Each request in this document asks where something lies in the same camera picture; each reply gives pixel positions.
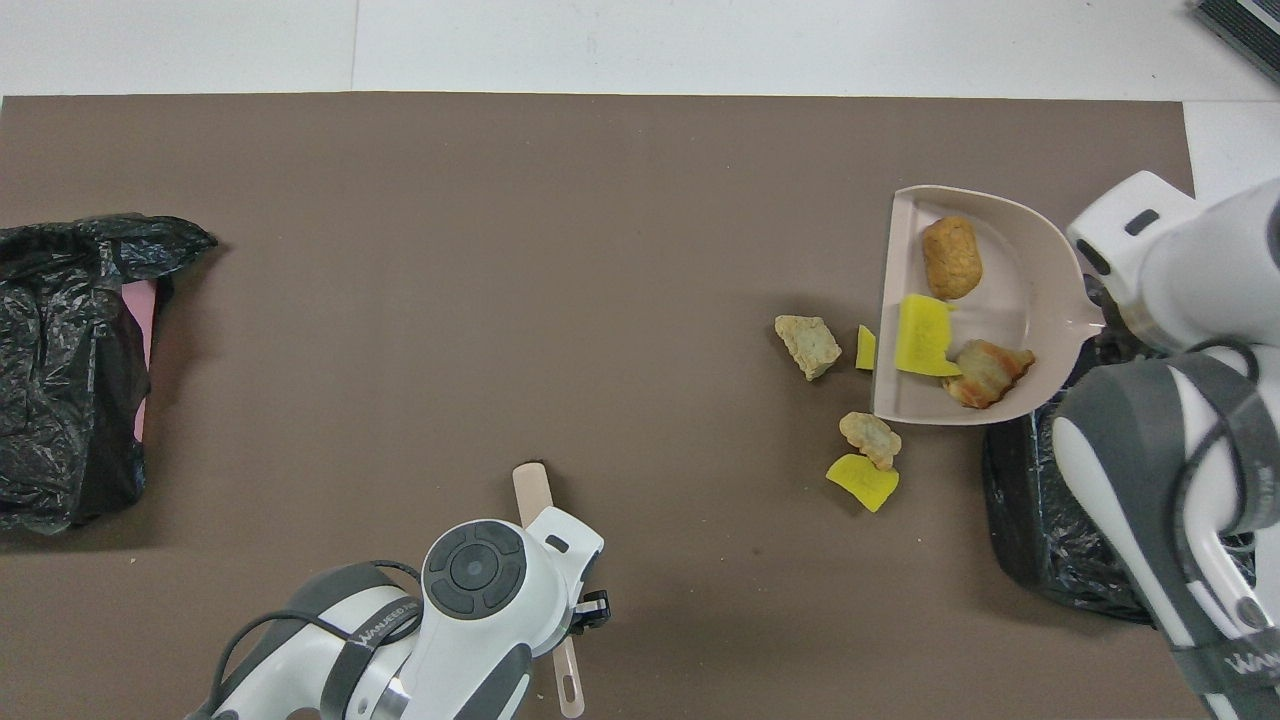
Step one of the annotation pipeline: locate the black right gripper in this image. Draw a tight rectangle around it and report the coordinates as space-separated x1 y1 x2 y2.
1088 275 1136 346

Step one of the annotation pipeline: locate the beige plastic dustpan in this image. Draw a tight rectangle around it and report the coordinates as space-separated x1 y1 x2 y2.
870 185 1106 428

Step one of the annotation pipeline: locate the beige brush with black bristles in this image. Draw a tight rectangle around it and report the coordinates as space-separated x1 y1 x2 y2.
512 462 586 719

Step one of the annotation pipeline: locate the sliced golden bread piece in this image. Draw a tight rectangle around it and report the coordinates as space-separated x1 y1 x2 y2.
942 339 1037 410

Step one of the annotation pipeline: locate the brown fried bread roll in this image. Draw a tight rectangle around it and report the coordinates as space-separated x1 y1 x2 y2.
920 216 984 301

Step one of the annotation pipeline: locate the notched yellow sponge piece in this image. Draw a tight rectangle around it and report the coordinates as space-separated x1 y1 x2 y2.
893 293 963 378

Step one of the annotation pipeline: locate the pale bread piece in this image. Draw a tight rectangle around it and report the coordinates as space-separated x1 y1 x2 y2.
838 412 903 471

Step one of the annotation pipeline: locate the blocky pale bread chunk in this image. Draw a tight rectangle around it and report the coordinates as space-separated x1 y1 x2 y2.
774 314 843 382

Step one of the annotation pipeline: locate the black bag lined pink bin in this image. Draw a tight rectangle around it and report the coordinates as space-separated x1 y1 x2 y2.
0 213 219 536

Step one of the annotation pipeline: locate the dark ribbed panel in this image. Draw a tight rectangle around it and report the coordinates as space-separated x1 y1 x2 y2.
1193 0 1280 86

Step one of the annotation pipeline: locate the brown table mat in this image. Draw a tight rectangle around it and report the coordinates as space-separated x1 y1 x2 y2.
0 93 1253 720

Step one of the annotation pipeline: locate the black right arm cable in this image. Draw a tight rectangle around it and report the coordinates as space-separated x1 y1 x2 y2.
1170 340 1280 626

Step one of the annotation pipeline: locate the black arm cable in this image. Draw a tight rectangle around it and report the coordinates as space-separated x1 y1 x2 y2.
1170 340 1280 626
212 560 423 720

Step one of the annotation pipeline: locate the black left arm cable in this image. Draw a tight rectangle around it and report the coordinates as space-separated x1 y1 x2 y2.
212 560 423 720

